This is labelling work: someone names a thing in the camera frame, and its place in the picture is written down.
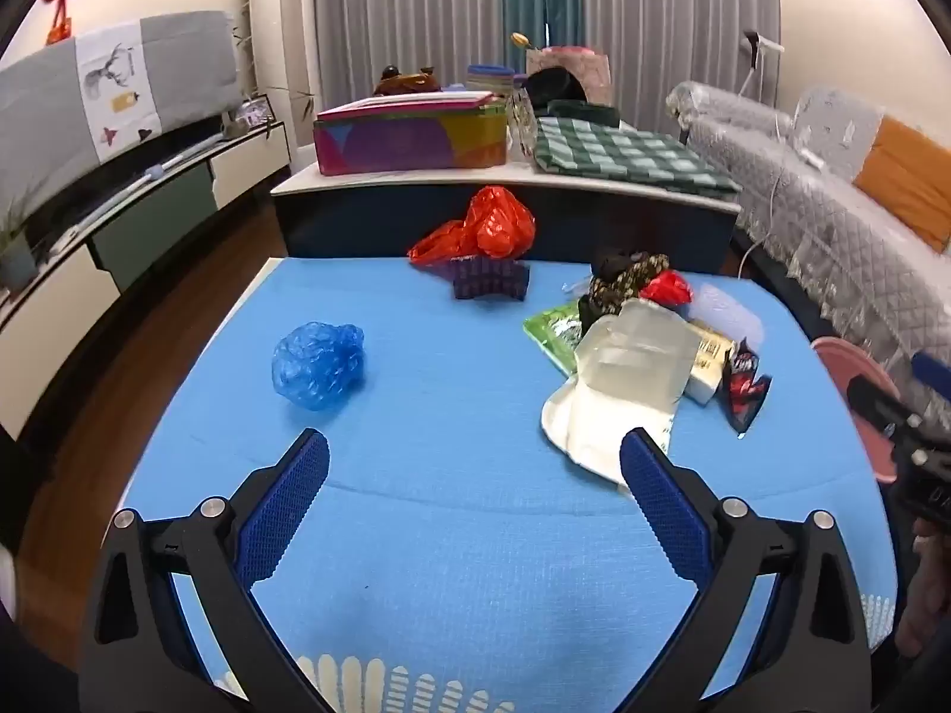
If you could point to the clear plastic container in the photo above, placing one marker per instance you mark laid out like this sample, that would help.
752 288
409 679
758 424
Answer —
520 122

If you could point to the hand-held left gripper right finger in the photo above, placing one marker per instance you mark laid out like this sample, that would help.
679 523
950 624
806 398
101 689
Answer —
665 512

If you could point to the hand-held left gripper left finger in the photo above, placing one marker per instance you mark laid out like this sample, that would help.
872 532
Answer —
286 512

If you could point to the stacked plastic bowls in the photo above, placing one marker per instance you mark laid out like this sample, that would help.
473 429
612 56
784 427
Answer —
490 78

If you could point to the television with grey cover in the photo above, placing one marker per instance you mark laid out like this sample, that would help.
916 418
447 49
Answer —
111 96

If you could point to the translucent plastic pouch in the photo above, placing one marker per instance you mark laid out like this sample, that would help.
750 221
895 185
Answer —
639 364

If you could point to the white floor lamp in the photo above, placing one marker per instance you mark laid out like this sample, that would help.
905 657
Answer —
758 52

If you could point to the bamboo stalk plant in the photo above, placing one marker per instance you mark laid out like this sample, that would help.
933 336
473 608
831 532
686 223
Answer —
249 52

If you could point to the orange cushion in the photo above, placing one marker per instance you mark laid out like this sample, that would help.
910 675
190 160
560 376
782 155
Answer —
910 171

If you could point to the white foil pouch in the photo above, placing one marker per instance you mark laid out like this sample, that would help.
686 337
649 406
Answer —
587 434

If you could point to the blue table mat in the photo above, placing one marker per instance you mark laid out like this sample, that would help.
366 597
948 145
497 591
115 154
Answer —
446 423

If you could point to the white yellow packet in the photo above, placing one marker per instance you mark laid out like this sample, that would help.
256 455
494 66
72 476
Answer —
706 368

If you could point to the small yellow ornament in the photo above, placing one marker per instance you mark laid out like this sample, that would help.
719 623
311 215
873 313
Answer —
520 38

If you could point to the pink plastic bin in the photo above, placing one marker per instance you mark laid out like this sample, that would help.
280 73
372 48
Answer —
854 379

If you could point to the person's right hand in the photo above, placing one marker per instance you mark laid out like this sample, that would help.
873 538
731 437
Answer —
921 598

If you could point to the dark coffee table white top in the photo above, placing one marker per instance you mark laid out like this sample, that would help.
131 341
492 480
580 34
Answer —
371 226

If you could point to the dark patterned cloth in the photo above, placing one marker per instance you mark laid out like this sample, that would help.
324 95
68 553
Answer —
624 278

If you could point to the grey curtain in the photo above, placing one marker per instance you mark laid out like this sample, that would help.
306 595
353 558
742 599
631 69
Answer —
669 7
408 15

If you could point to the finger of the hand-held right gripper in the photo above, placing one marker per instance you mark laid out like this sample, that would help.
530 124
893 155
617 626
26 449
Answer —
873 401
932 370

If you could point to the white standing air conditioner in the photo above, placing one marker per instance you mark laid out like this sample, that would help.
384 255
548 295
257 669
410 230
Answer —
296 22

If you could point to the white power strip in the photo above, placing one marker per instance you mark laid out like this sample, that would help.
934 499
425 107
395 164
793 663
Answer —
810 158

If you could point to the grey quilted sofa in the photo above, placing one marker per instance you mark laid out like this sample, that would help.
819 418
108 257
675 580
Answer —
817 238

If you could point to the brown toy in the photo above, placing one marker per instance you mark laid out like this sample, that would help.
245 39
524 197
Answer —
405 80

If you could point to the green snack packet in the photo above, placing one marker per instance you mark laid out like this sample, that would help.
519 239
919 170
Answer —
553 330

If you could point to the green checkered cloth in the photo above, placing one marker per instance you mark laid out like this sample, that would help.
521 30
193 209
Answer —
624 156

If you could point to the small red plastic bag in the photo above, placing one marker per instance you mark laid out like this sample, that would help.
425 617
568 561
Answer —
666 288

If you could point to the colourful rectangular box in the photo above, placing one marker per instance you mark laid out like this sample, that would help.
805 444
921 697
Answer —
408 137

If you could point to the small picture frame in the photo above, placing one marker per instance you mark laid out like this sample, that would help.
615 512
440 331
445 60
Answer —
252 113

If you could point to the white television cabinet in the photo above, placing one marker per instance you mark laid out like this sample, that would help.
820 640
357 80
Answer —
111 252

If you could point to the blue plastic bag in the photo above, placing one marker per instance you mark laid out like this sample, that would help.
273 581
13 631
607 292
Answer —
319 364

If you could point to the black red snack wrapper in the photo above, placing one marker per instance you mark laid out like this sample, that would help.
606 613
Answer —
747 390

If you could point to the large red plastic bag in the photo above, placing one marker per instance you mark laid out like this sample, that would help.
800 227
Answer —
498 223

